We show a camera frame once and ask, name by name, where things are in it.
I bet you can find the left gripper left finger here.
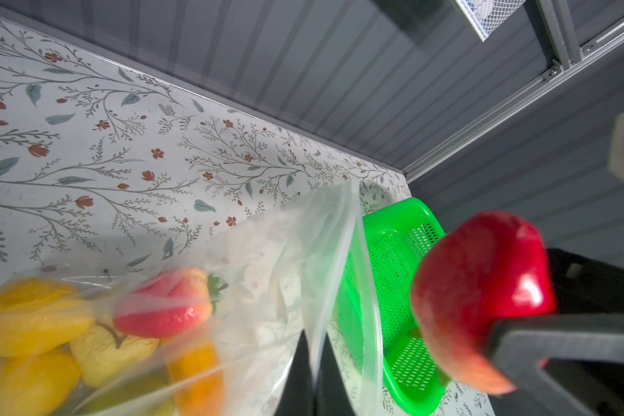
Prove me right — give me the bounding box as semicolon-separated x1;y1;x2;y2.
274;332;315;416

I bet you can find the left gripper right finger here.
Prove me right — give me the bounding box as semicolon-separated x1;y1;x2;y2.
315;336;355;416

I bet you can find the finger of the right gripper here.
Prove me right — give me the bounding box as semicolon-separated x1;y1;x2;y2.
485;314;624;415

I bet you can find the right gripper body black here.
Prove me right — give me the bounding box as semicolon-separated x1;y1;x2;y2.
547;248;624;315

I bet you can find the red toy apple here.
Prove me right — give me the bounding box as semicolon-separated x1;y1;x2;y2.
410;211;557;395

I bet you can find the clear zip top bag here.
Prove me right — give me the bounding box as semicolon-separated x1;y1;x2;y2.
0;182;383;415

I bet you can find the green toy fruit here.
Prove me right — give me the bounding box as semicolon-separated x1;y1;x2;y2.
73;374;175;416

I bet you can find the red toy fruit front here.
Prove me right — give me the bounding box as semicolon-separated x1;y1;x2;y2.
113;268;228;339

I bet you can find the yellow green toy pear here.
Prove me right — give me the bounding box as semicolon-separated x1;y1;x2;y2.
69;322;159;388

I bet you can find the yellow toy lemon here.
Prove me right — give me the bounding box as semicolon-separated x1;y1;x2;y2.
0;350;81;415

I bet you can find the yellow toy fruit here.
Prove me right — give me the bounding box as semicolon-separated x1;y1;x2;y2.
0;277;95;357

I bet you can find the green plastic basket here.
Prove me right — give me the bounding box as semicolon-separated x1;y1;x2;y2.
332;197;452;416

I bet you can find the white wire mesh basket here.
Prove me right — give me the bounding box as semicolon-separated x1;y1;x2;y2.
451;0;525;42

